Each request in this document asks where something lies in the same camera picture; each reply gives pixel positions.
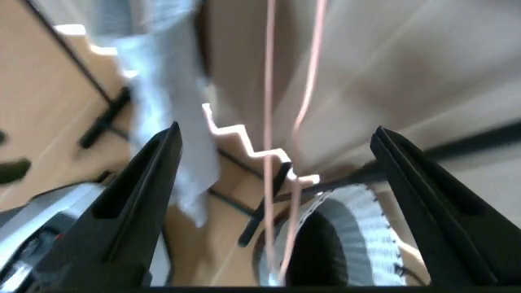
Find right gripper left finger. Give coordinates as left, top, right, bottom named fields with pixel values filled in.
left=34, top=120, right=185, bottom=288

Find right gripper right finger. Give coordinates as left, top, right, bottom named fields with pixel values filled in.
left=369, top=125, right=521, bottom=286

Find pale grey shorts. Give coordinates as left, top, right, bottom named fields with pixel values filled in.
left=93, top=0, right=223, bottom=229

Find pink clothes hanger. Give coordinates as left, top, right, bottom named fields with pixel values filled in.
left=262, top=0, right=329, bottom=286

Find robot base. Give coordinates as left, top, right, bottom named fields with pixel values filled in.
left=0, top=181, right=172, bottom=287

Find white laundry basket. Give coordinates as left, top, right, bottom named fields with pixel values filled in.
left=252, top=182, right=431, bottom=287

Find black clothes rack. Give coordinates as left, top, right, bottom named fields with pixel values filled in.
left=22, top=0, right=521, bottom=248

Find beige curtain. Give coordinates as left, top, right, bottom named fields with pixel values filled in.
left=32, top=0, right=521, bottom=229

